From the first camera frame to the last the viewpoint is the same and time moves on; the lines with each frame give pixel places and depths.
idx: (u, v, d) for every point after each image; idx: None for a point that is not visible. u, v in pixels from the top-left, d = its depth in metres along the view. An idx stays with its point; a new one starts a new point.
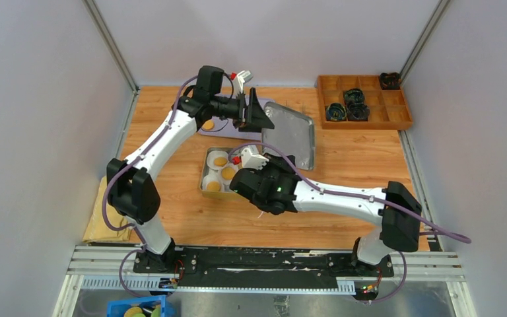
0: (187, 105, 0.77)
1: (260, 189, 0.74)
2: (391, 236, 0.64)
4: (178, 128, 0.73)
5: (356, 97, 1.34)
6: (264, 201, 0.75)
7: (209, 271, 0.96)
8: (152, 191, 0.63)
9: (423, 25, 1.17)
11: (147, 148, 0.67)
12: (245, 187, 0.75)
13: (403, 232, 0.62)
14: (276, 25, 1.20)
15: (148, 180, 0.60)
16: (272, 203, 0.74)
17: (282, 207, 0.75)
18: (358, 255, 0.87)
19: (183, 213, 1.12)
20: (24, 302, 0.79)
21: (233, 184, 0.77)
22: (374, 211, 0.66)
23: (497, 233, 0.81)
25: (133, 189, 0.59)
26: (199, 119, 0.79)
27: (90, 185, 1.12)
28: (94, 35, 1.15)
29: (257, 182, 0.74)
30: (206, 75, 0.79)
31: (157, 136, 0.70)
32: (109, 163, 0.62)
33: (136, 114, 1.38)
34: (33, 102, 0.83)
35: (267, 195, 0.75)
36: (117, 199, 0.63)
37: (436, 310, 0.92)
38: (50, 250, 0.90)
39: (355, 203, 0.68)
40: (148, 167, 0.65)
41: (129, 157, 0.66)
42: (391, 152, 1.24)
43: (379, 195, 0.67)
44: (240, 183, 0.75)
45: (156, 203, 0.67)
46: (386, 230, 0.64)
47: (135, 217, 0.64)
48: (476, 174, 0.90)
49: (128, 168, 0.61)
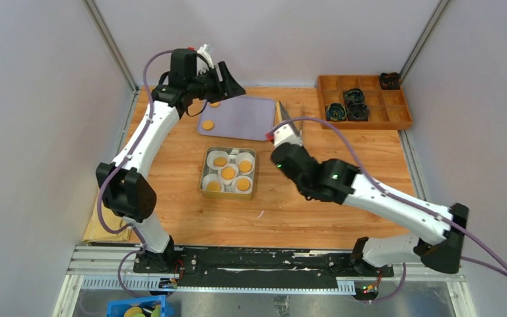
0: (165, 93, 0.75)
1: (307, 173, 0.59)
2: (438, 257, 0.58)
4: (160, 120, 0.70)
5: (357, 97, 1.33)
6: (308, 187, 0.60)
7: (209, 271, 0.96)
8: (147, 189, 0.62)
9: (423, 25, 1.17)
11: (133, 148, 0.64)
12: (291, 164, 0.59)
13: (457, 259, 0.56)
14: (277, 25, 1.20)
15: (140, 179, 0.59)
16: (317, 191, 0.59)
17: (331, 197, 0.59)
18: (366, 255, 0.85)
19: (183, 213, 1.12)
20: (24, 303, 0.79)
21: (277, 156, 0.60)
22: (439, 231, 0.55)
23: (497, 234, 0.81)
25: (127, 189, 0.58)
26: (179, 107, 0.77)
27: (90, 185, 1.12)
28: (94, 35, 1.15)
29: (307, 162, 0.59)
30: (178, 59, 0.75)
31: (140, 133, 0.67)
32: (98, 168, 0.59)
33: (136, 114, 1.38)
34: (33, 102, 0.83)
35: (313, 181, 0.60)
36: (113, 201, 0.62)
37: (436, 311, 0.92)
38: (50, 250, 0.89)
39: (418, 217, 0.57)
40: (137, 166, 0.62)
41: (115, 159, 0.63)
42: (391, 152, 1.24)
43: (445, 214, 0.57)
44: (289, 160, 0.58)
45: (154, 198, 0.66)
46: (438, 251, 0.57)
47: (135, 216, 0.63)
48: (476, 174, 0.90)
49: (117, 170, 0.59)
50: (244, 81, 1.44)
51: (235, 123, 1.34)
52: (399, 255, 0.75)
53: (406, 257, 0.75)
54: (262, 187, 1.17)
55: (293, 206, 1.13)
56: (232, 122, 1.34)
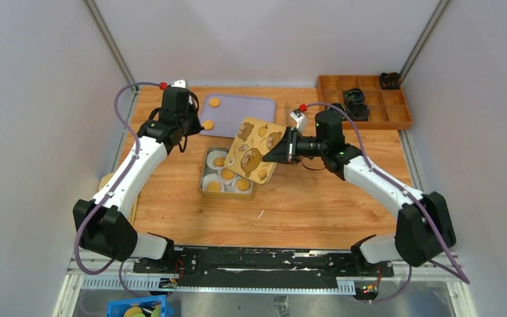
0: (154, 129, 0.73)
1: (331, 142, 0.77)
2: (398, 233, 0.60)
4: (146, 156, 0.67)
5: (356, 97, 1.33)
6: (327, 152, 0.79)
7: (209, 271, 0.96)
8: (128, 228, 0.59)
9: (423, 25, 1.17)
11: (115, 184, 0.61)
12: (325, 127, 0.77)
13: (415, 235, 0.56)
14: (277, 25, 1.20)
15: (121, 219, 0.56)
16: (329, 160, 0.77)
17: (334, 169, 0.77)
18: (363, 244, 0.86)
19: (183, 213, 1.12)
20: (23, 303, 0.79)
21: (321, 117, 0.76)
22: (400, 202, 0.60)
23: (497, 234, 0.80)
25: (106, 230, 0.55)
26: (168, 142, 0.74)
27: (90, 185, 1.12)
28: (94, 35, 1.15)
29: (337, 135, 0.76)
30: (171, 96, 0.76)
31: (124, 168, 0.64)
32: (76, 205, 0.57)
33: (136, 114, 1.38)
34: (33, 102, 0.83)
35: (333, 150, 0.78)
36: (89, 242, 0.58)
37: (435, 311, 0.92)
38: (50, 250, 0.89)
39: (391, 190, 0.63)
40: (118, 204, 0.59)
41: (96, 196, 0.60)
42: (391, 152, 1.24)
43: (415, 195, 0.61)
44: (326, 124, 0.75)
45: (135, 238, 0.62)
46: (399, 223, 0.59)
47: (113, 257, 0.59)
48: (476, 174, 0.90)
49: (98, 209, 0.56)
50: (244, 80, 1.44)
51: (235, 123, 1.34)
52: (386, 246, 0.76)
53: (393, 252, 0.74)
54: (262, 187, 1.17)
55: (293, 206, 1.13)
56: (232, 122, 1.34)
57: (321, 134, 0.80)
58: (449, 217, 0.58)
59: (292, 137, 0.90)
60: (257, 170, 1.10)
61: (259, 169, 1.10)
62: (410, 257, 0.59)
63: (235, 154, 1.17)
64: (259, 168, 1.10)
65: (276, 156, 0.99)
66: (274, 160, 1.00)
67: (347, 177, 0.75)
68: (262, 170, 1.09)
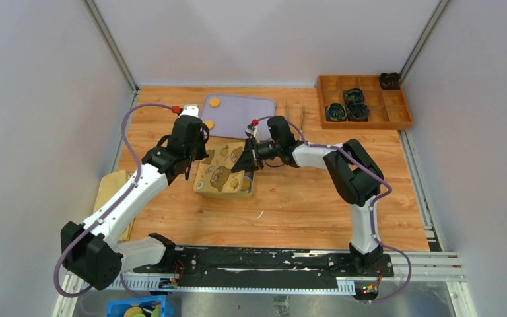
0: (159, 157, 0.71)
1: (283, 141, 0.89)
2: (333, 176, 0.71)
4: (145, 185, 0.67)
5: (356, 97, 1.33)
6: (280, 149, 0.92)
7: (209, 272, 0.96)
8: (113, 259, 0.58)
9: (422, 26, 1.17)
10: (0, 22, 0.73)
11: (107, 211, 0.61)
12: (274, 129, 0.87)
13: (337, 170, 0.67)
14: (277, 25, 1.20)
15: (105, 248, 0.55)
16: (282, 154, 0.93)
17: (289, 160, 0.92)
18: (352, 238, 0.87)
19: (183, 213, 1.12)
20: (23, 302, 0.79)
21: (270, 121, 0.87)
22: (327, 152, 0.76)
23: (497, 234, 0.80)
25: (88, 256, 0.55)
26: (171, 172, 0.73)
27: (90, 185, 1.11)
28: (94, 37, 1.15)
29: (287, 134, 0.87)
30: (183, 127, 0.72)
31: (120, 195, 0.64)
32: (66, 227, 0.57)
33: (136, 115, 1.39)
34: (32, 102, 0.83)
35: (285, 146, 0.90)
36: (71, 265, 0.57)
37: (436, 310, 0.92)
38: (49, 250, 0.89)
39: (321, 150, 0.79)
40: (105, 233, 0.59)
41: (87, 220, 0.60)
42: (391, 152, 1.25)
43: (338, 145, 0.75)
44: (276, 126, 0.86)
45: (119, 267, 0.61)
46: (331, 170, 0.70)
47: (92, 284, 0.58)
48: (476, 174, 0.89)
49: (84, 234, 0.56)
50: (244, 80, 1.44)
51: (236, 123, 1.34)
52: (359, 220, 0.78)
53: (364, 221, 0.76)
54: (262, 187, 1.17)
55: (293, 206, 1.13)
56: (232, 122, 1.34)
57: (273, 136, 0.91)
58: (368, 154, 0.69)
59: (251, 144, 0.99)
60: (228, 181, 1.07)
61: (230, 180, 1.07)
62: (349, 195, 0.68)
63: (203, 177, 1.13)
64: (230, 179, 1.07)
65: (244, 164, 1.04)
66: (243, 169, 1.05)
67: (300, 163, 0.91)
68: (233, 180, 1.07)
